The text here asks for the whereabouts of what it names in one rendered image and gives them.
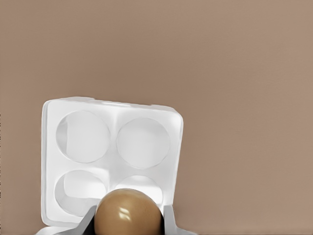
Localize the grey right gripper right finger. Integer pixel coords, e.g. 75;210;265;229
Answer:
162;205;194;235

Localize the white egg box lid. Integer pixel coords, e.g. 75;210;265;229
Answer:
41;96;185;225

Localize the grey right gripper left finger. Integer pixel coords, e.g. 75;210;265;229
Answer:
57;205;98;235

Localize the white egg box base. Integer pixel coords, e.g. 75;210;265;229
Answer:
34;225;80;235

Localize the brown egg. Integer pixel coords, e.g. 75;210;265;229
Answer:
94;188;164;235

